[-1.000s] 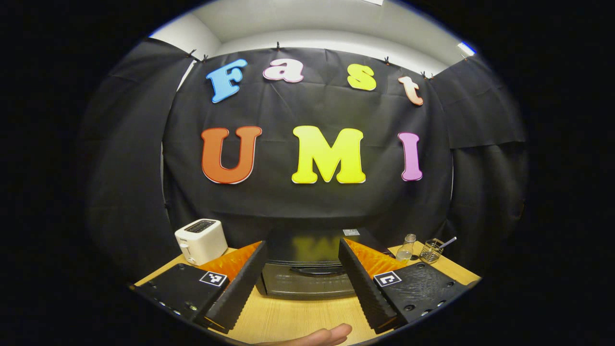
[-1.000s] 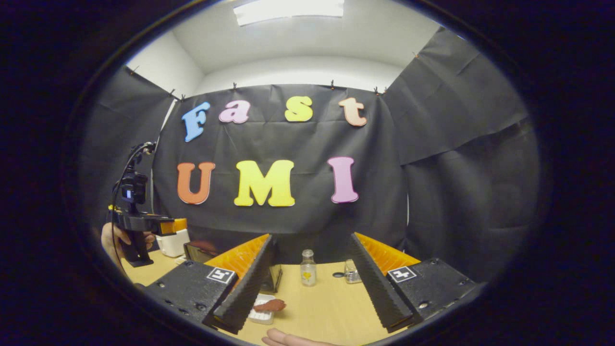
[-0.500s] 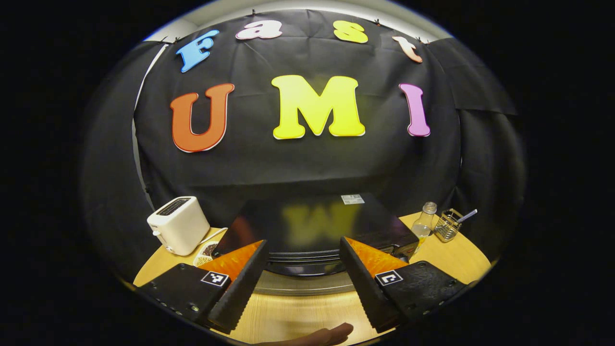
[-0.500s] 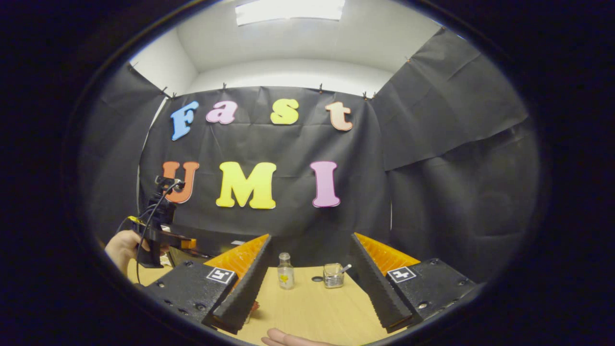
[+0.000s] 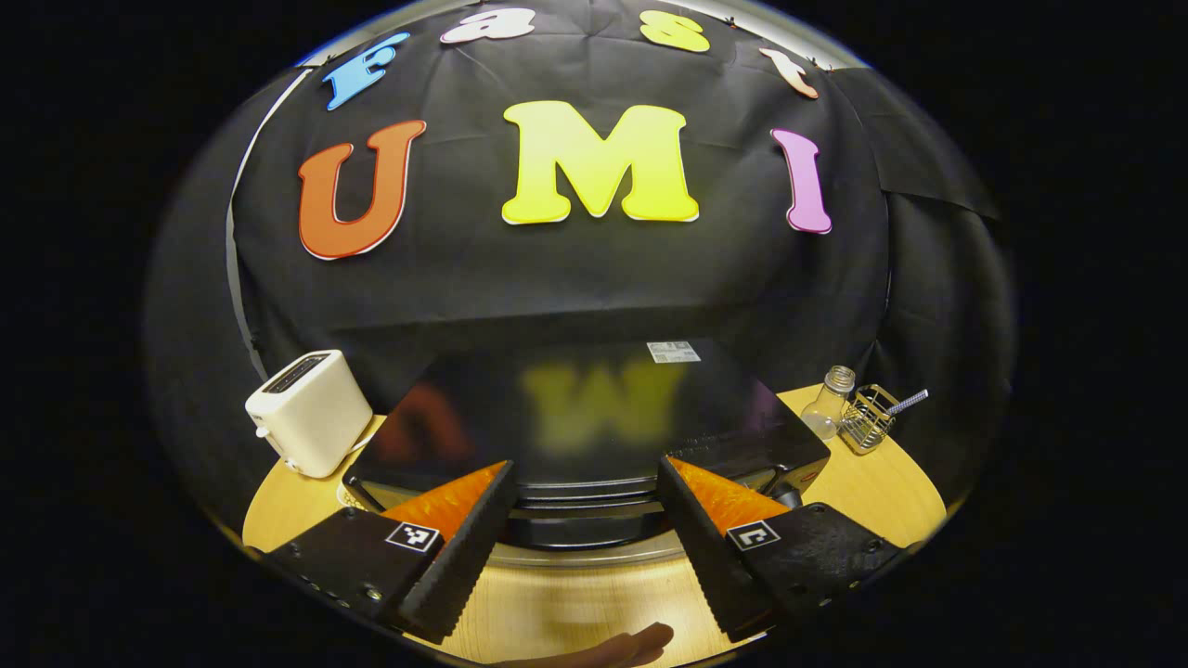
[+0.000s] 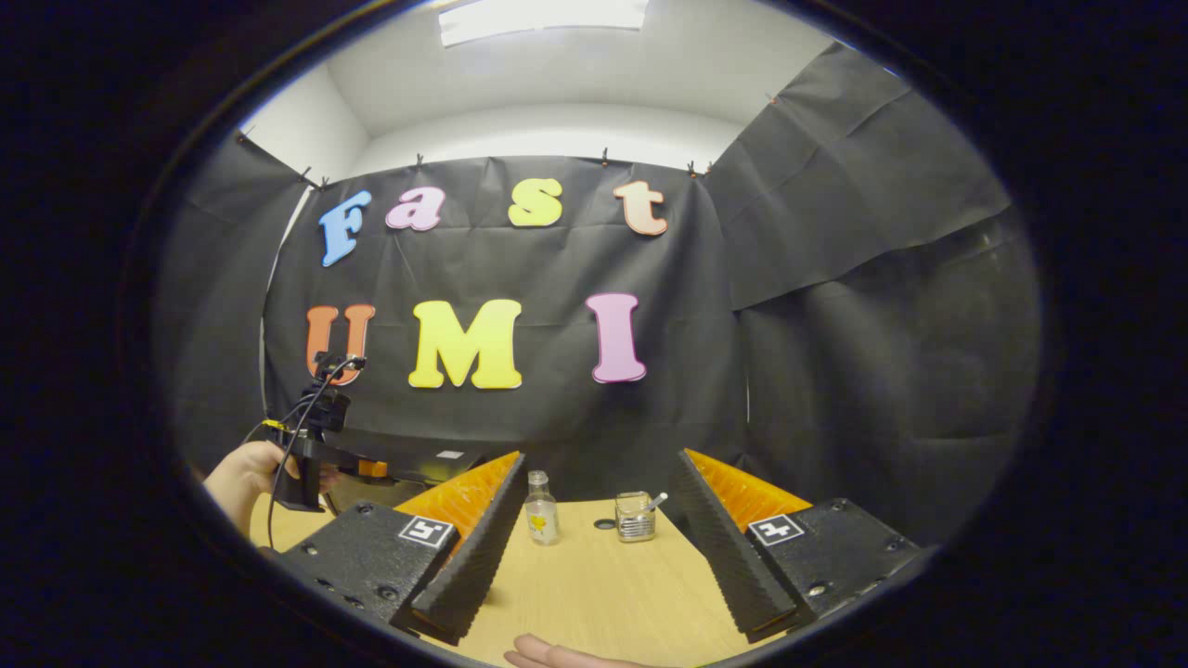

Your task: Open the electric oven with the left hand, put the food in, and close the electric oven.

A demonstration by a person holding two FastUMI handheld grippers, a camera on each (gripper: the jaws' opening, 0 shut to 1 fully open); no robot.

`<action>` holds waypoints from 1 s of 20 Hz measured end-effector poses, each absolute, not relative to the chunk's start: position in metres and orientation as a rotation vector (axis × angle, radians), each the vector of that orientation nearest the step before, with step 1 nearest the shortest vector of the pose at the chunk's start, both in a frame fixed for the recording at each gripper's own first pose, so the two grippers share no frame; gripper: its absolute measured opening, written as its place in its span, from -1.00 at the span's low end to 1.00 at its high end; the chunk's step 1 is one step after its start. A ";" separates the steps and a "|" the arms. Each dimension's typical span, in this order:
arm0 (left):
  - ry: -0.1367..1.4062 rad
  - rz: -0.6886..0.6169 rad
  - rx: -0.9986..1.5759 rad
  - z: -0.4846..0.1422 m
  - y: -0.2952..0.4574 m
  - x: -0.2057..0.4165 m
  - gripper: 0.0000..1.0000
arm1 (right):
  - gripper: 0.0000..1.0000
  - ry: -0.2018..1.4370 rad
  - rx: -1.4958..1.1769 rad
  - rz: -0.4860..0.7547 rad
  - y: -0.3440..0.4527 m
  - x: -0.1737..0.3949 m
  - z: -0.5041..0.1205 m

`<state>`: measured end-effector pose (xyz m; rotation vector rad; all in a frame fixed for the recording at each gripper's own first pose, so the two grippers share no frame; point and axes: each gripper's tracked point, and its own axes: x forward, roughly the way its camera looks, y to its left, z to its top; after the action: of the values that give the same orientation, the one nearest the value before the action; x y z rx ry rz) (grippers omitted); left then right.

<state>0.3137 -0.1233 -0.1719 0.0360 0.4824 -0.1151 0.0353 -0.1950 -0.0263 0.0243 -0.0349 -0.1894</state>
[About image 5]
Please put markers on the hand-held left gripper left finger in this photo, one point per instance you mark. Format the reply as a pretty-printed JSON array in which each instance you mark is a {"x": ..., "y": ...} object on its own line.
[{"x": 469, "y": 557}]

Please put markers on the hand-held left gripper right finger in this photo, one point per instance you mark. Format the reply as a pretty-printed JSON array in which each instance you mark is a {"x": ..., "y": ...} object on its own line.
[{"x": 710, "y": 557}]

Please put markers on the black electric oven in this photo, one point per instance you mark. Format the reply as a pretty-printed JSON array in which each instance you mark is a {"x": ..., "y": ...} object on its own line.
[{"x": 585, "y": 445}]

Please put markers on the clear bottle with yellow label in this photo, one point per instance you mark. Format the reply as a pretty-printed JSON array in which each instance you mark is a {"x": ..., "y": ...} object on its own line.
[{"x": 824, "y": 413}]

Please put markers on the white toaster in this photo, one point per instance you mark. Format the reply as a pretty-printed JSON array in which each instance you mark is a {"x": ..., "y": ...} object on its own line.
[{"x": 311, "y": 417}]

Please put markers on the striped straw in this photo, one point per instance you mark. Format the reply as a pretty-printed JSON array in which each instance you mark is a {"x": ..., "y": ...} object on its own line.
[{"x": 910, "y": 401}]

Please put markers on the black backdrop cloth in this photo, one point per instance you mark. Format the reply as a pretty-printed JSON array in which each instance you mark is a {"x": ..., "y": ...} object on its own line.
[{"x": 575, "y": 269}]

